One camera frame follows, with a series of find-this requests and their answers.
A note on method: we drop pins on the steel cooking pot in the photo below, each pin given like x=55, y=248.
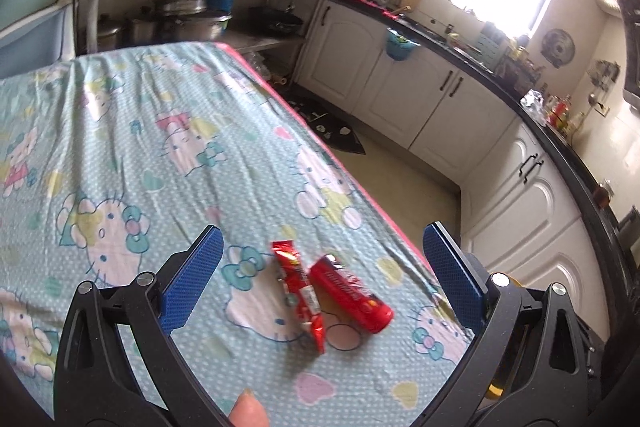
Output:
x=189, y=20

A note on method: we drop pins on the blue hanging basket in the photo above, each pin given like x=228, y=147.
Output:
x=398, y=47

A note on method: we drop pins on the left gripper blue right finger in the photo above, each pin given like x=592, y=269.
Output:
x=465, y=290

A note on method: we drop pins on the black floor mat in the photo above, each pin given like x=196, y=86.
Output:
x=332, y=130

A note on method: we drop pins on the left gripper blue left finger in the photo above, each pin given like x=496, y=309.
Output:
x=188, y=280

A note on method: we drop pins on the round wall decoration plate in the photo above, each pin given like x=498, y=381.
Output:
x=558, y=47

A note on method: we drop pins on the metal shelf rack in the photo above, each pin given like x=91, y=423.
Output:
x=249, y=26

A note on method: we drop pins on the white kitchen cabinets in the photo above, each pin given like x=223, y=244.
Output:
x=517, y=213

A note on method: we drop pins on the black frying pan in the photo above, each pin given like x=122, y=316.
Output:
x=274, y=22

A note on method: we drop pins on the plastic drawer cabinet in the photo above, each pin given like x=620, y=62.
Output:
x=36, y=33

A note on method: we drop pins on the red cylindrical can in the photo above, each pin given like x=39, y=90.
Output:
x=350, y=294

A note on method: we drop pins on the cartoon cat tablecloth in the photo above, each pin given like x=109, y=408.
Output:
x=112, y=162

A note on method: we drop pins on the red snack wrapper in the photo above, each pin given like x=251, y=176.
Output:
x=299, y=291

